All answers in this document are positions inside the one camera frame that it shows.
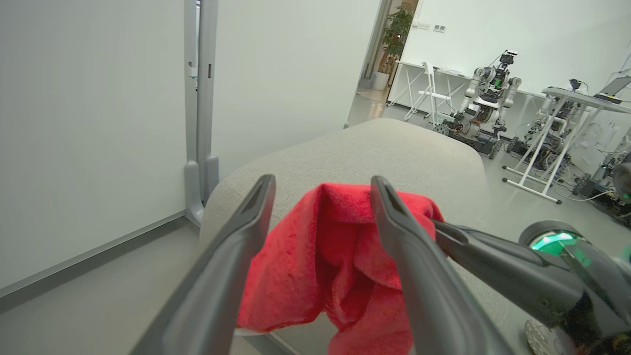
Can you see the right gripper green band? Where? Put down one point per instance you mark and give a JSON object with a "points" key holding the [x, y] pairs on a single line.
{"points": [[596, 296]]}

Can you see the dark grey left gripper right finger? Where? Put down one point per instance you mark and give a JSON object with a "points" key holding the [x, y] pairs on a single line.
{"points": [[424, 286]]}

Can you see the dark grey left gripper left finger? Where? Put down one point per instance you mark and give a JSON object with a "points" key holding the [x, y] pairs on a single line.
{"points": [[217, 286]]}

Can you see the red terry cloth garment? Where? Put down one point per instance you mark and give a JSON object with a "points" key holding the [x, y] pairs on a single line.
{"points": [[335, 266]]}

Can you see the white perforated laundry basket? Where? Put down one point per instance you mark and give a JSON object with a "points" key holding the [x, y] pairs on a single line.
{"points": [[540, 337]]}

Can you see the wheeled robot under desk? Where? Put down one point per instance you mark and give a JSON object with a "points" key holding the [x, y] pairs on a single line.
{"points": [[542, 143]]}

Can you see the white height-adjustable desk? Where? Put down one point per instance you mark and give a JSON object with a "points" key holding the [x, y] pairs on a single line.
{"points": [[559, 133]]}

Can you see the white grey wheeled robot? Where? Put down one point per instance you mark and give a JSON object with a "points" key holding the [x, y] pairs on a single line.
{"points": [[485, 103]]}

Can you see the white folding chair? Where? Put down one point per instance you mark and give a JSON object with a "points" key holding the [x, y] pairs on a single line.
{"points": [[431, 93]]}

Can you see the white long trestle table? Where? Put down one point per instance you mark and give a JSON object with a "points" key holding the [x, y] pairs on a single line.
{"points": [[443, 74]]}

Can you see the grey open laptop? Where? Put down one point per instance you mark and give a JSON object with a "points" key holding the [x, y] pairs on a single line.
{"points": [[613, 91]]}

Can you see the green potted plant white pot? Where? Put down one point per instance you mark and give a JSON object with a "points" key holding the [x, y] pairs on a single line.
{"points": [[394, 39]]}

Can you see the grey partition post with foot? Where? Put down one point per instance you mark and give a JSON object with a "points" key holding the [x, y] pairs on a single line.
{"points": [[202, 123]]}

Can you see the small black desk camera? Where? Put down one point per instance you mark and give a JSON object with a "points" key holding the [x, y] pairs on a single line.
{"points": [[575, 84]]}

